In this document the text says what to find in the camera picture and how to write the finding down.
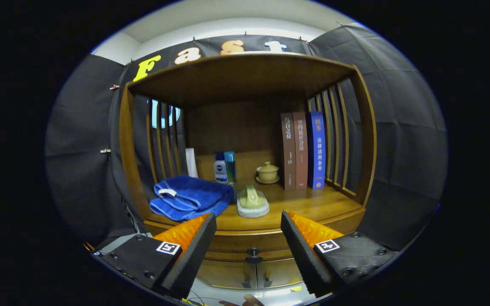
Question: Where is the wooden cabinet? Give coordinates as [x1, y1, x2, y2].
[119, 52, 377, 290]

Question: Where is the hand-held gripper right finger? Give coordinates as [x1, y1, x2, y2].
[280, 210, 399, 298]

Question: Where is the white bottle with blue cap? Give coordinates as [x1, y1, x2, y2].
[214, 152, 228, 184]

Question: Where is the reddish brown book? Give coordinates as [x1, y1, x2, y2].
[292, 112, 309, 190]

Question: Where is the teal bottle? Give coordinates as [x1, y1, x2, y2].
[224, 151, 237, 185]

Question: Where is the wooden drawer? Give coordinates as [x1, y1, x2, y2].
[144, 207, 366, 262]

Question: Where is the black drawer knob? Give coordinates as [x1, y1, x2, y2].
[245, 248, 264, 265]

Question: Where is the blue book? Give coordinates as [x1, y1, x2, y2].
[306, 111, 326, 190]

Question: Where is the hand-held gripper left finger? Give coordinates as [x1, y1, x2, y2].
[92, 212, 217, 300]

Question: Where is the green scrub brush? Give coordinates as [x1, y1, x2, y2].
[236, 184, 270, 218]

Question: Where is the wooden countertop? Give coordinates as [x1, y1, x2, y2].
[143, 178, 365, 232]

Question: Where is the wooden cabinet door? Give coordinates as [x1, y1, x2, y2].
[256, 258, 303, 289]
[197, 260, 257, 289]

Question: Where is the blue folded towel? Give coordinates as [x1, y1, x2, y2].
[149, 175, 234, 222]

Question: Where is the dark brown book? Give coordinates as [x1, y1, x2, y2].
[280, 113, 296, 191]

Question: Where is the beige lidded teacup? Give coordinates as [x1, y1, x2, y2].
[256, 161, 280, 185]

